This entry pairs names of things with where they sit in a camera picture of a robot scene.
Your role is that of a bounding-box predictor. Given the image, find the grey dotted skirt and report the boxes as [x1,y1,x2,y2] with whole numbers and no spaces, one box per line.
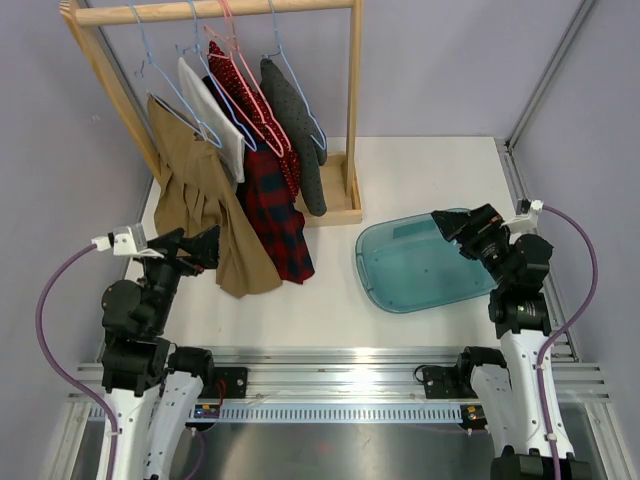
[260,59,327,217]

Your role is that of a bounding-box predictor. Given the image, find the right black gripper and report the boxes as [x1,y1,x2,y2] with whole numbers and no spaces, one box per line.
[432,204,514,289]

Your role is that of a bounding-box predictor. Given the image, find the red plaid skirt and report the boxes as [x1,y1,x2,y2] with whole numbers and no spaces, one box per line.
[236,137,314,284]

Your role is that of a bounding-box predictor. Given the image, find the blue wire hanger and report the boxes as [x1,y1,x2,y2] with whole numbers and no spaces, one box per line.
[262,0,328,153]
[125,2,223,150]
[174,0,258,153]

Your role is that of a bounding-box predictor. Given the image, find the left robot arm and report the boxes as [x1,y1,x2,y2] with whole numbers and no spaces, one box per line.
[92,224,220,479]

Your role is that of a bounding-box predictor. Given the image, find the pink wire hanger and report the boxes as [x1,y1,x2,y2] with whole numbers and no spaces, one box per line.
[219,0,293,151]
[204,1,290,159]

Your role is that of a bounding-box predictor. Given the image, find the aluminium frame post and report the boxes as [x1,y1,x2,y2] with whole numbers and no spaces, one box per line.
[504,0,599,151]

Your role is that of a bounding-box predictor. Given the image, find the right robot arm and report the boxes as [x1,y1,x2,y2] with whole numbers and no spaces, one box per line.
[432,199,592,479]

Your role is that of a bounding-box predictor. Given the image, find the white slotted cable duct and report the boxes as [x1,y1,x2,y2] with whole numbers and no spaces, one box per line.
[186,403,463,424]

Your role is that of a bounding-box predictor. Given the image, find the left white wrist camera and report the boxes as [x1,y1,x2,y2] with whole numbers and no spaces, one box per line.
[91,223,164,258]

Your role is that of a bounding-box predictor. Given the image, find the wooden clothes rack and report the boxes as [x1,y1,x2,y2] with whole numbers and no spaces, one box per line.
[59,1,363,228]

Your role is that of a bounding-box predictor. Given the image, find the red dotted skirt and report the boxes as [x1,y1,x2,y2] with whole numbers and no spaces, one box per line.
[207,40,300,201]

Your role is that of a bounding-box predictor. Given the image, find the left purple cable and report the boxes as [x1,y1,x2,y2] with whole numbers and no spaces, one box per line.
[35,243,124,480]

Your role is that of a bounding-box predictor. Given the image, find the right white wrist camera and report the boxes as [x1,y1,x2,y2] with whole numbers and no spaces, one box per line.
[504,198,544,234]

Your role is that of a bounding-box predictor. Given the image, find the white skirt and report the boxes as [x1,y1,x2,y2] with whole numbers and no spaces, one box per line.
[178,58,245,190]

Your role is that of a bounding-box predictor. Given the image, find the tan pleated skirt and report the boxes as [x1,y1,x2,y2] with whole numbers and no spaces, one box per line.
[146,96,282,298]

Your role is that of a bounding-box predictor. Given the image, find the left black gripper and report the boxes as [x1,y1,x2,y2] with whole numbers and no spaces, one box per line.
[137,223,220,333]

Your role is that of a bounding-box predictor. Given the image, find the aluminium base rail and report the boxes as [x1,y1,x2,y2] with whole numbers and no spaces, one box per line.
[73,341,610,403]

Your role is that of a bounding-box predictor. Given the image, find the teal plastic bin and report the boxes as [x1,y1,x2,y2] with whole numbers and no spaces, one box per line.
[355,213,495,314]

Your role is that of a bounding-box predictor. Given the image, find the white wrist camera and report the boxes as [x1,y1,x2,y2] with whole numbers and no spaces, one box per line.
[504,198,544,234]
[91,223,164,258]

